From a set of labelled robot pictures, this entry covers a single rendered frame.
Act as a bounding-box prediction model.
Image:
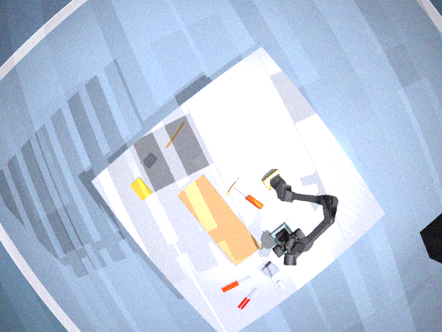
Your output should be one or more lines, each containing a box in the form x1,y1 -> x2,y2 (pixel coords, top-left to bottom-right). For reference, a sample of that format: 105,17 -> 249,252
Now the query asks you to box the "orange-handled awl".
235,188 -> 263,209
222,279 -> 245,293

